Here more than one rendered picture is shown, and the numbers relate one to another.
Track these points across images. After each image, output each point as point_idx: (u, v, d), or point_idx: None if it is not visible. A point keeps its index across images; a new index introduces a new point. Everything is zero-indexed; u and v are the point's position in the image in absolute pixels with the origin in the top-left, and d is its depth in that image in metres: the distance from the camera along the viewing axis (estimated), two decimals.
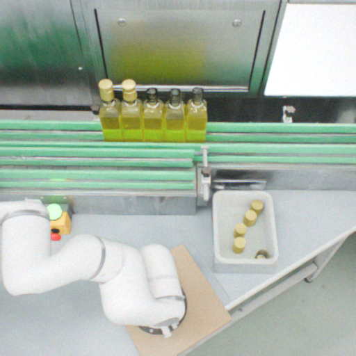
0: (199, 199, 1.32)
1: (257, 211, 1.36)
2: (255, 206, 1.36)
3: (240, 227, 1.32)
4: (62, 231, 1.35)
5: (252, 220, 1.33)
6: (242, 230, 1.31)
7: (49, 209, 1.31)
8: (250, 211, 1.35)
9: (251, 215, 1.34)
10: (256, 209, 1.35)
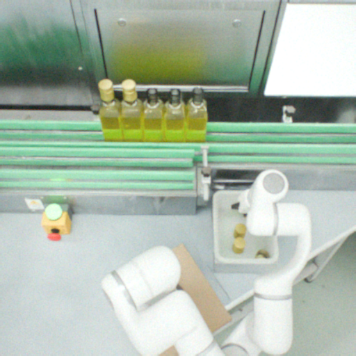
0: (199, 199, 1.32)
1: None
2: None
3: (240, 227, 1.32)
4: (62, 231, 1.35)
5: None
6: (242, 230, 1.32)
7: (49, 209, 1.31)
8: None
9: None
10: None
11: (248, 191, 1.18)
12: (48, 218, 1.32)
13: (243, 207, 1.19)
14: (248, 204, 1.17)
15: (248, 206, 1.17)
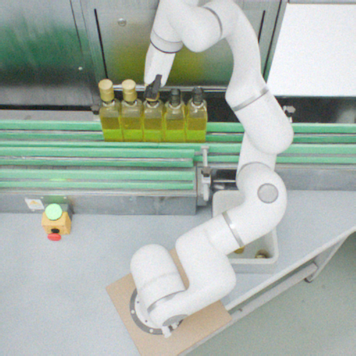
0: (199, 199, 1.32)
1: None
2: None
3: None
4: (62, 231, 1.35)
5: None
6: None
7: (49, 209, 1.31)
8: (147, 83, 1.14)
9: (151, 83, 1.14)
10: None
11: (158, 50, 1.00)
12: (48, 218, 1.32)
13: (170, 66, 1.02)
14: (172, 54, 1.00)
15: (174, 55, 1.01)
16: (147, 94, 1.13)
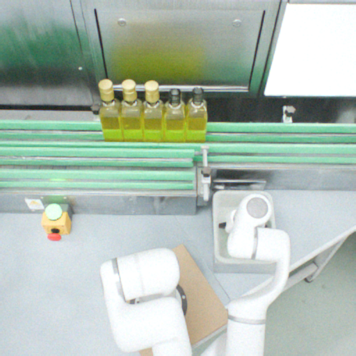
0: (199, 199, 1.32)
1: None
2: None
3: None
4: (62, 231, 1.35)
5: (158, 84, 1.14)
6: None
7: (49, 209, 1.31)
8: (147, 85, 1.14)
9: (151, 85, 1.14)
10: None
11: (234, 212, 1.19)
12: (48, 218, 1.32)
13: (229, 227, 1.20)
14: (233, 224, 1.18)
15: (233, 227, 1.18)
16: None
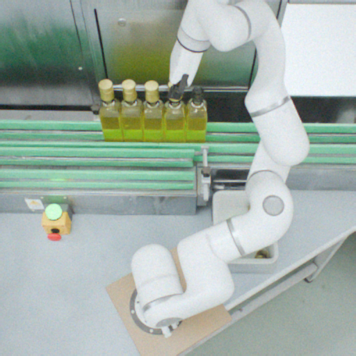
0: (199, 199, 1.32)
1: None
2: None
3: (173, 84, 1.11)
4: (62, 231, 1.35)
5: (158, 84, 1.14)
6: (177, 82, 1.11)
7: (49, 209, 1.31)
8: (147, 85, 1.14)
9: (151, 85, 1.14)
10: None
11: (185, 49, 0.97)
12: (48, 218, 1.32)
13: (197, 65, 1.00)
14: (200, 53, 0.98)
15: (201, 55, 0.98)
16: (171, 94, 1.11)
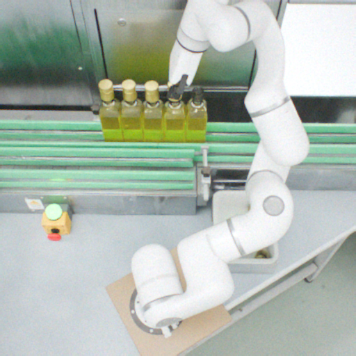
0: (199, 199, 1.32)
1: None
2: None
3: (172, 84, 1.11)
4: (62, 231, 1.35)
5: (158, 84, 1.14)
6: (177, 82, 1.11)
7: (49, 209, 1.31)
8: (147, 85, 1.14)
9: (151, 85, 1.14)
10: None
11: (185, 49, 0.97)
12: (48, 218, 1.32)
13: (197, 65, 1.00)
14: (199, 53, 0.98)
15: (201, 55, 0.98)
16: (170, 94, 1.11)
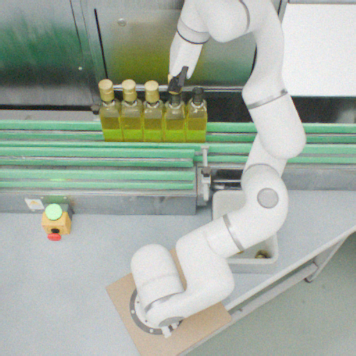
0: (199, 199, 1.32)
1: None
2: None
3: None
4: (62, 231, 1.35)
5: (158, 84, 1.14)
6: (177, 75, 1.11)
7: (49, 209, 1.31)
8: (147, 85, 1.14)
9: (151, 85, 1.14)
10: None
11: (185, 41, 0.97)
12: (48, 218, 1.32)
13: (197, 57, 1.00)
14: (199, 44, 0.98)
15: (201, 46, 0.98)
16: (171, 87, 1.11)
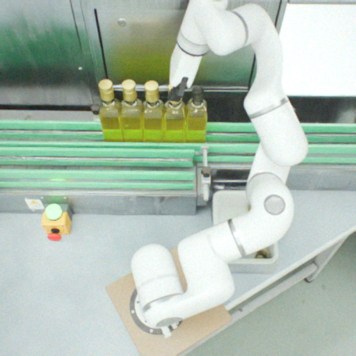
0: (199, 199, 1.32)
1: None
2: None
3: None
4: (62, 231, 1.35)
5: (158, 84, 1.14)
6: (177, 85, 1.14)
7: (49, 209, 1.31)
8: (147, 85, 1.14)
9: (151, 85, 1.14)
10: None
11: (185, 53, 1.00)
12: (48, 218, 1.32)
13: (197, 69, 1.02)
14: (199, 57, 1.01)
15: (201, 58, 1.01)
16: (171, 97, 1.14)
